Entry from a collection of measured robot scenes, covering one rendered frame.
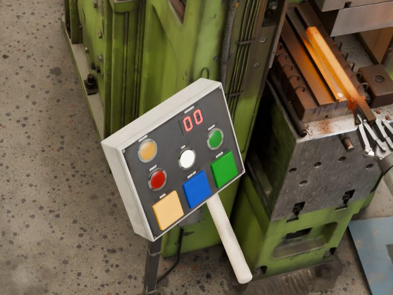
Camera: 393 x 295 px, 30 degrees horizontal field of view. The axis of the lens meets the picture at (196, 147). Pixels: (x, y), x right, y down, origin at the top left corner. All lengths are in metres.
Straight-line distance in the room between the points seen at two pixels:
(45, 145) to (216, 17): 1.48
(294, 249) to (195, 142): 1.10
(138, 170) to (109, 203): 1.31
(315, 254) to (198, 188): 1.12
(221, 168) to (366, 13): 0.55
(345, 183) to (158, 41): 0.79
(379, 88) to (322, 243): 0.82
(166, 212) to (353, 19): 0.69
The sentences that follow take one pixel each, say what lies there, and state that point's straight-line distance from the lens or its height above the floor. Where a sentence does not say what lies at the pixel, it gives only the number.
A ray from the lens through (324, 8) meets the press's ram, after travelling 1.87.
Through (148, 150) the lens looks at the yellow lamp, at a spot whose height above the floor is 1.16.
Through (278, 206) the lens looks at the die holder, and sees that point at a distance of 2.45.
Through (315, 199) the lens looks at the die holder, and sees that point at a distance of 2.51.
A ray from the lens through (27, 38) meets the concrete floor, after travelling 3.68.
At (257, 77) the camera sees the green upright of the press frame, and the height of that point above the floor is 0.99.
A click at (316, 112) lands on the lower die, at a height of 0.96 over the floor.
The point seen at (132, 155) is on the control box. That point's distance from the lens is 1.73.
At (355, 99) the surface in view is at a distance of 2.13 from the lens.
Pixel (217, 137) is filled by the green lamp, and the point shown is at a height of 1.09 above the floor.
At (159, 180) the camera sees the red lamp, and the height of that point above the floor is 1.09.
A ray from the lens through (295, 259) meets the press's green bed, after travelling 2.89.
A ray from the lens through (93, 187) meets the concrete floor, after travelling 3.10.
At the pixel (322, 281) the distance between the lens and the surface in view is 2.99.
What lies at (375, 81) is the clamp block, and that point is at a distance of 2.31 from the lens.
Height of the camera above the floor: 2.56
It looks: 52 degrees down
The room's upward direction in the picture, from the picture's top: 10 degrees clockwise
